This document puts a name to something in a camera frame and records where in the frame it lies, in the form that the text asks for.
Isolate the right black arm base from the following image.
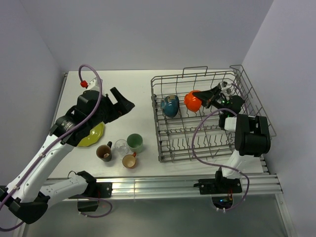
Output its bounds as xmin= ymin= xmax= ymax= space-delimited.
xmin=193 ymin=178 xmax=242 ymax=195

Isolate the clear drinking glass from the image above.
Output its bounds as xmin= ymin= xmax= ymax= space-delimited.
xmin=115 ymin=139 xmax=129 ymax=156

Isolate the mint green cup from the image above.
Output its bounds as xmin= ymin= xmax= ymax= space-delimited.
xmin=127 ymin=133 xmax=143 ymax=154

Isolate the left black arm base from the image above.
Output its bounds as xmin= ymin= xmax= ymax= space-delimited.
xmin=71 ymin=182 xmax=112 ymax=198

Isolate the small orange mug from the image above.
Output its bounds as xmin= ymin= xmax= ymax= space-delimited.
xmin=122 ymin=153 xmax=137 ymax=169

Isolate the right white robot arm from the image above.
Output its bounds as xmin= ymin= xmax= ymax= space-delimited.
xmin=192 ymin=85 xmax=271 ymax=193

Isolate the yellow-green dotted plate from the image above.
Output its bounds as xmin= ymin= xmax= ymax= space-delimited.
xmin=78 ymin=122 xmax=105 ymax=147

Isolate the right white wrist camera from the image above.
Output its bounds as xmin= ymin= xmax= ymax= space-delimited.
xmin=220 ymin=80 xmax=232 ymax=91

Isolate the purple cable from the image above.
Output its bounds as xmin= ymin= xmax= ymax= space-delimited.
xmin=0 ymin=64 xmax=114 ymax=232
xmin=192 ymin=82 xmax=250 ymax=211

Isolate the aluminium mounting rail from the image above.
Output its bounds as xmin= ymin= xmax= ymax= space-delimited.
xmin=13 ymin=159 xmax=283 ymax=237

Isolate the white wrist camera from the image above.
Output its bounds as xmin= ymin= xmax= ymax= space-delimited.
xmin=220 ymin=80 xmax=232 ymax=91
xmin=80 ymin=78 xmax=100 ymax=91

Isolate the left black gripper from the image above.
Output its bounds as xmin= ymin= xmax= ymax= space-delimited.
xmin=88 ymin=87 xmax=134 ymax=129

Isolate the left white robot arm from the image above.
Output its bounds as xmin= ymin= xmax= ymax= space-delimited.
xmin=0 ymin=87 xmax=135 ymax=224

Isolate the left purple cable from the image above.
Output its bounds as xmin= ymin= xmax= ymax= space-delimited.
xmin=0 ymin=64 xmax=114 ymax=232

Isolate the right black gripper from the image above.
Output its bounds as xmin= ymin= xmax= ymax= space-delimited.
xmin=192 ymin=86 xmax=229 ymax=114

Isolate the grey wire dish rack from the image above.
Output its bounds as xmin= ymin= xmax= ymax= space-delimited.
xmin=151 ymin=65 xmax=276 ymax=162

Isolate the blue bowl beige inside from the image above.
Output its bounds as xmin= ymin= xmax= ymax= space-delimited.
xmin=160 ymin=95 xmax=179 ymax=118

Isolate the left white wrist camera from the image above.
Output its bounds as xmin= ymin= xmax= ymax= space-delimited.
xmin=80 ymin=78 xmax=100 ymax=91

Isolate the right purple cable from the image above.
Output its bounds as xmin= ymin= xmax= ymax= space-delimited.
xmin=192 ymin=82 xmax=250 ymax=211

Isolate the dark brown mug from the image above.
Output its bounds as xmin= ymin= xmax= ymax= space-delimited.
xmin=96 ymin=141 xmax=112 ymax=162

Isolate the orange bowl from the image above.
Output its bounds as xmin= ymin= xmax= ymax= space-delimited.
xmin=184 ymin=90 xmax=202 ymax=113

